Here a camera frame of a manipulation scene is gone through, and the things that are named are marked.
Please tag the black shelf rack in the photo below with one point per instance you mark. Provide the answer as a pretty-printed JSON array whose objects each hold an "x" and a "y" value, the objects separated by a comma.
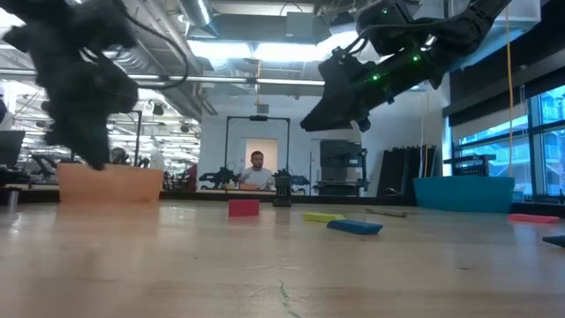
[{"x": 472, "y": 168}]

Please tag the long ceiling light fixture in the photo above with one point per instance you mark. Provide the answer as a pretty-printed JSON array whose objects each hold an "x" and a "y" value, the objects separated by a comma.
[{"x": 247, "y": 81}]

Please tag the grey pen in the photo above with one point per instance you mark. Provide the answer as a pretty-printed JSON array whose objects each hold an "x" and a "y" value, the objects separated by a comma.
[{"x": 386, "y": 212}]

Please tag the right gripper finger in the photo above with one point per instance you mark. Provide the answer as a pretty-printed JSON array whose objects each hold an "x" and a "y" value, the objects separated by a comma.
[{"x": 335, "y": 115}]

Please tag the silver metal post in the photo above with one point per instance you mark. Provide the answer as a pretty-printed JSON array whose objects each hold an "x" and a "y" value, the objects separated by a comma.
[{"x": 13, "y": 201}]

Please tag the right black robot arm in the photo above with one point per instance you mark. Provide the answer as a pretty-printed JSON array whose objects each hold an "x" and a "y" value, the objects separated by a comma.
[{"x": 463, "y": 22}]

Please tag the round silver air duct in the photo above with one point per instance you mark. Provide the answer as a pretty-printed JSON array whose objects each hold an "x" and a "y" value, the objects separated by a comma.
[{"x": 196, "y": 11}]

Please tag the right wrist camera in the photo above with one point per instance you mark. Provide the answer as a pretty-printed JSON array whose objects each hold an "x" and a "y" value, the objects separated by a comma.
[{"x": 337, "y": 73}]

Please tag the red eraser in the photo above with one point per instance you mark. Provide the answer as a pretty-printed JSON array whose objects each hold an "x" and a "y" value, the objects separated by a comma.
[{"x": 243, "y": 208}]

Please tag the dark monitor screen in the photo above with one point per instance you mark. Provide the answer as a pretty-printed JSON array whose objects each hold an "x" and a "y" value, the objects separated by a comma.
[{"x": 11, "y": 148}]

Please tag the blue eraser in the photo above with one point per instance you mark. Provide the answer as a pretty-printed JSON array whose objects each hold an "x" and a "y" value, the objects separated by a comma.
[{"x": 353, "y": 227}]

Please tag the yellow-green eraser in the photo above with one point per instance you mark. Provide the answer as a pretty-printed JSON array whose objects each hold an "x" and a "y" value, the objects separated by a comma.
[{"x": 322, "y": 217}]

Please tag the pink eraser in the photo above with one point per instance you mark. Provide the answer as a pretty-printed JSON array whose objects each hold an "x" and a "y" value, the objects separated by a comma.
[{"x": 532, "y": 218}]

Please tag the blue plastic bin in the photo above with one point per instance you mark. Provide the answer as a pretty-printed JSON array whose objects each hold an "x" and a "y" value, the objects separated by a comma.
[{"x": 463, "y": 194}]

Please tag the black gantry frame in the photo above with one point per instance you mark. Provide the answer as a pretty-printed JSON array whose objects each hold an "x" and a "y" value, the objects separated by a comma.
[
  {"x": 258, "y": 118},
  {"x": 138, "y": 137}
]

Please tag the neighbouring station robot arm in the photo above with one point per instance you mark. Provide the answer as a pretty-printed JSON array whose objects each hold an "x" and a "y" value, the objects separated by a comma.
[
  {"x": 218, "y": 179},
  {"x": 301, "y": 179}
]

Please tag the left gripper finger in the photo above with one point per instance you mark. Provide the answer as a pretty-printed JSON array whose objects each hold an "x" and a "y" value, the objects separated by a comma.
[{"x": 84, "y": 141}]

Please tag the person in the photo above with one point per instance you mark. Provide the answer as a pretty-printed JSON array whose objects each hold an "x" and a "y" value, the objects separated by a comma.
[
  {"x": 258, "y": 176},
  {"x": 119, "y": 155}
]

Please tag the black leaning panels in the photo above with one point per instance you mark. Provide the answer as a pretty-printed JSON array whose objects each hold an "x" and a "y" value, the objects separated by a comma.
[{"x": 401, "y": 170}]

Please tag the red chair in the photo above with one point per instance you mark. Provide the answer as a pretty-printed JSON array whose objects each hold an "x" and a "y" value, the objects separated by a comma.
[{"x": 191, "y": 176}]

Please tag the orange plastic bin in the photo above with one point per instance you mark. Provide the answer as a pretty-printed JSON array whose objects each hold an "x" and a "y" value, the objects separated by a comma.
[{"x": 128, "y": 185}]

